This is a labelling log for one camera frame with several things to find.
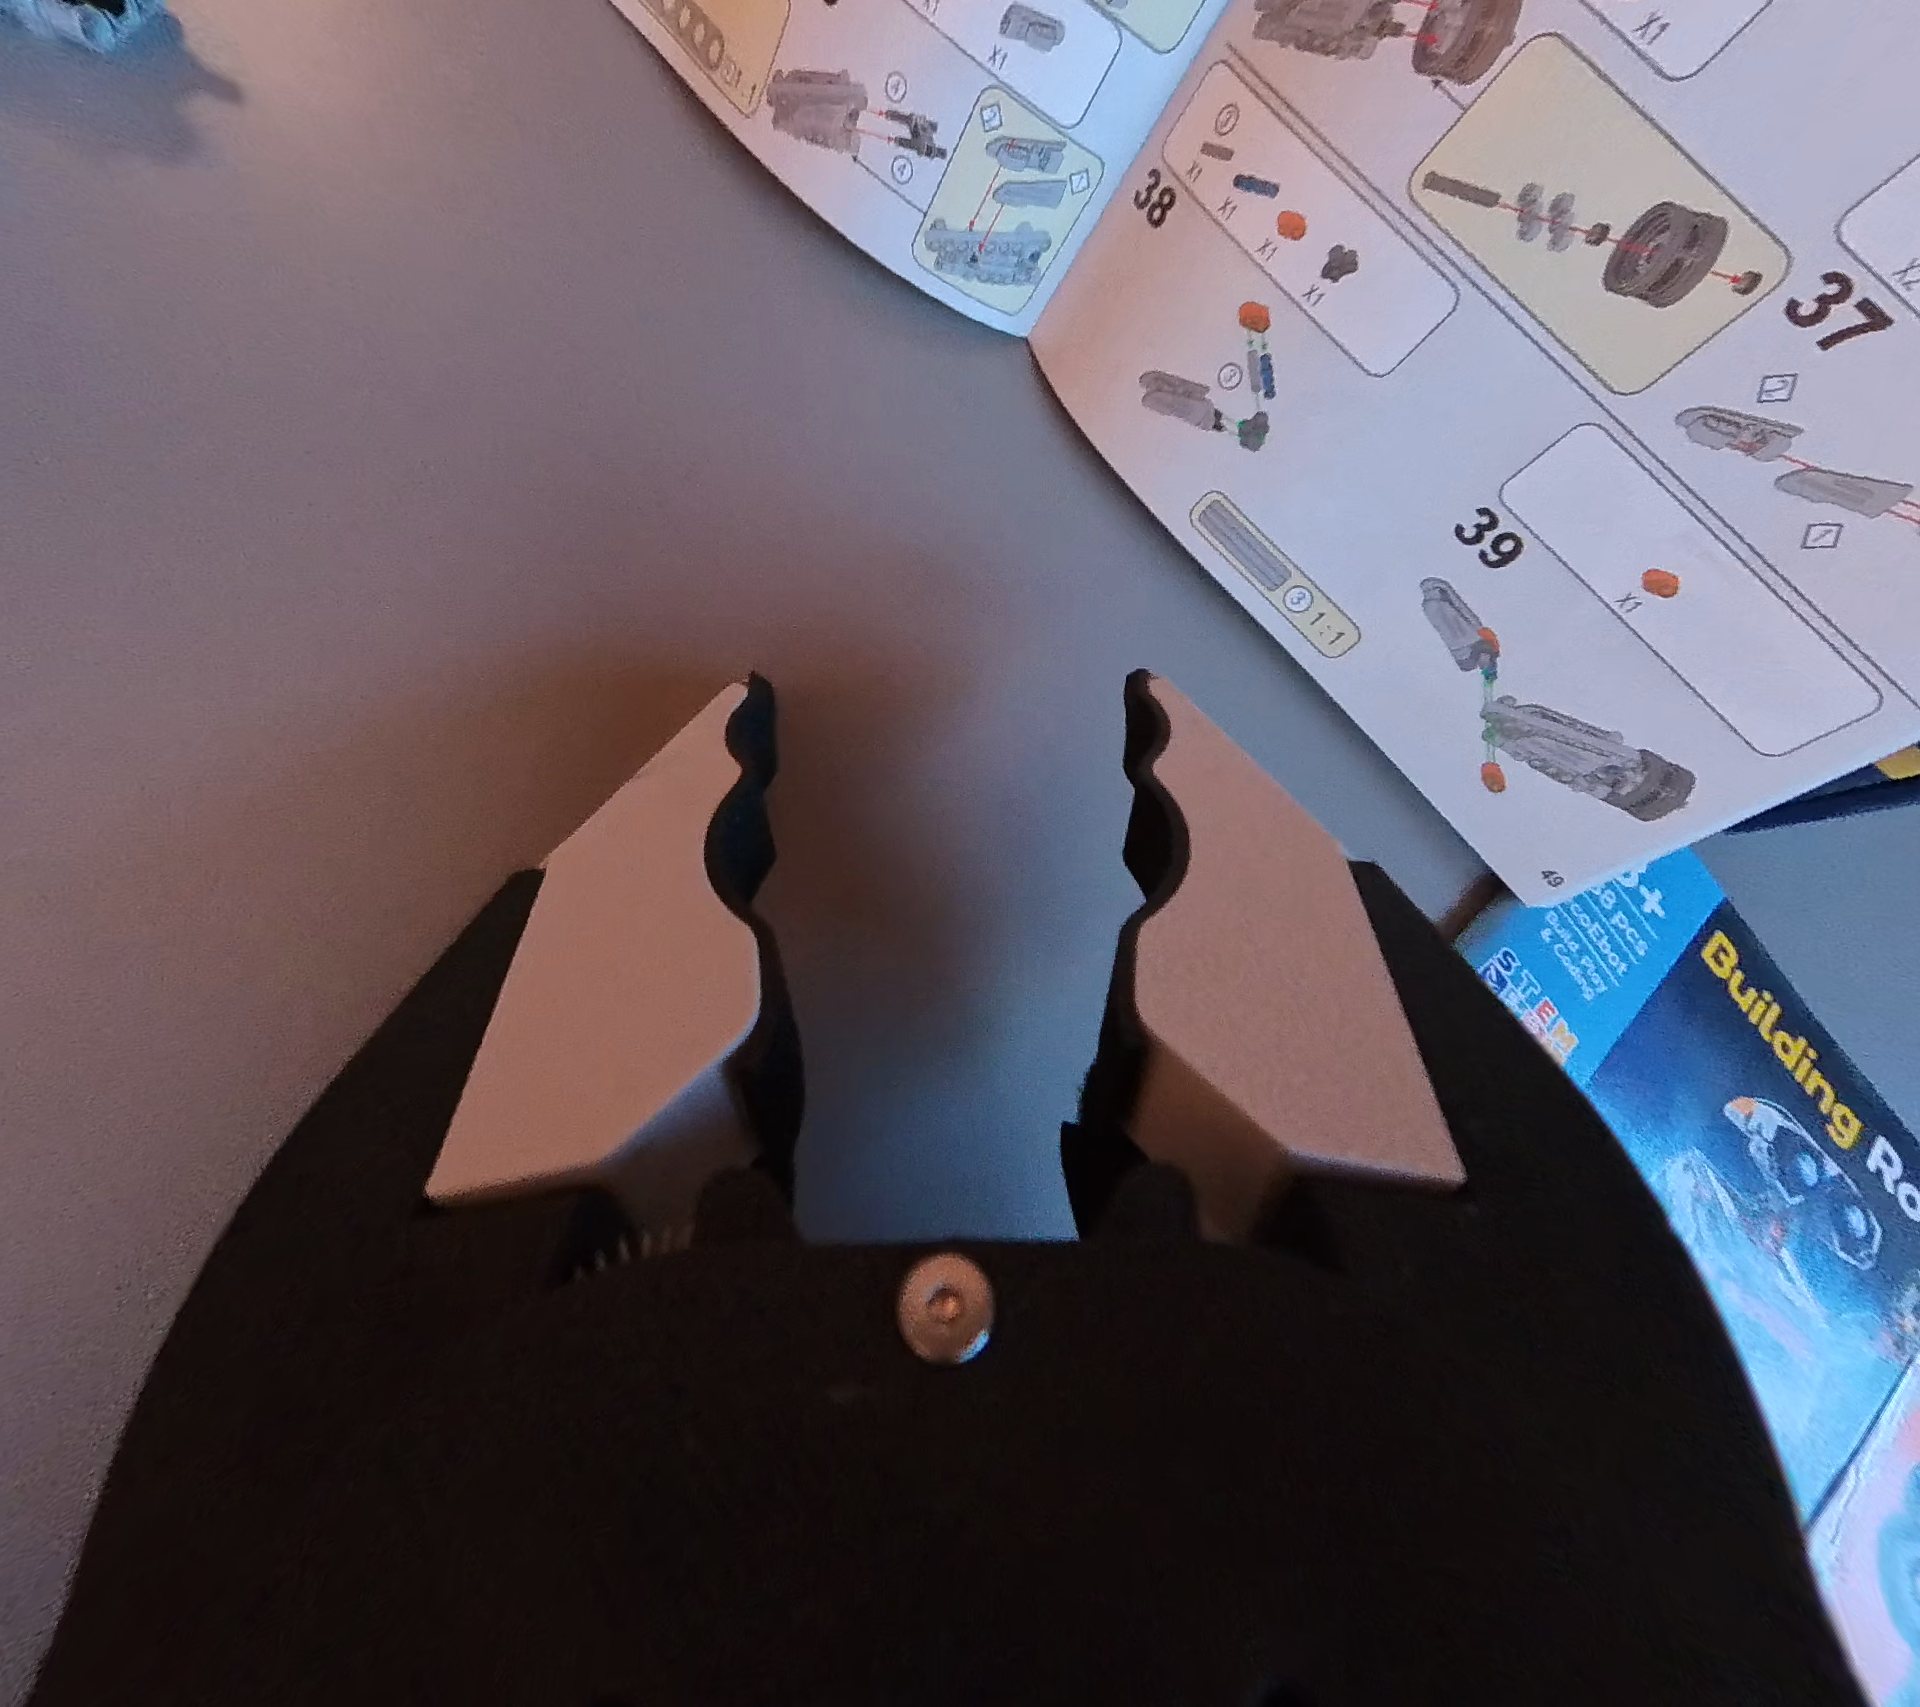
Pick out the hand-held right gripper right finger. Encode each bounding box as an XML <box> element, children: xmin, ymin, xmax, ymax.
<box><xmin>1061</xmin><ymin>667</ymin><xmax>1468</xmax><ymax>1235</ymax></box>

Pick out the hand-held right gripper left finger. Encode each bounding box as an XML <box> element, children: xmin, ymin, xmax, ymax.
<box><xmin>423</xmin><ymin>669</ymin><xmax>803</xmax><ymax>1229</ymax></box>

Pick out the grey desk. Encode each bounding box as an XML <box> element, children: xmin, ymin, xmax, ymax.
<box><xmin>0</xmin><ymin>0</ymin><xmax>1920</xmax><ymax>1700</ymax></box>

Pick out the blue building robot box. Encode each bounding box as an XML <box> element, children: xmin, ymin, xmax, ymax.
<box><xmin>1452</xmin><ymin>843</ymin><xmax>1920</xmax><ymax>1707</ymax></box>

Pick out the open instruction booklet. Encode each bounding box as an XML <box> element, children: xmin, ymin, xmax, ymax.
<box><xmin>522</xmin><ymin>0</ymin><xmax>1920</xmax><ymax>905</ymax></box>

